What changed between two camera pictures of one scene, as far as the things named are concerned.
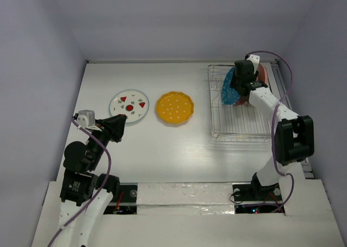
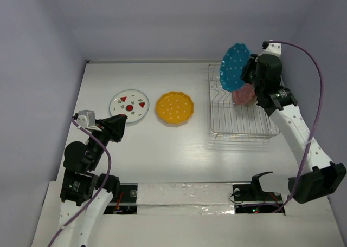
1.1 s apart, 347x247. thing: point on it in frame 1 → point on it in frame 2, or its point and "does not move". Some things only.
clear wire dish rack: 233,123 does not move
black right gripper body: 236,84 → 249,72
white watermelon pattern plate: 134,103 does not move
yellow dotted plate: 174,107 does not move
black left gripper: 113,126 does not move
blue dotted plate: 229,96 → 232,66
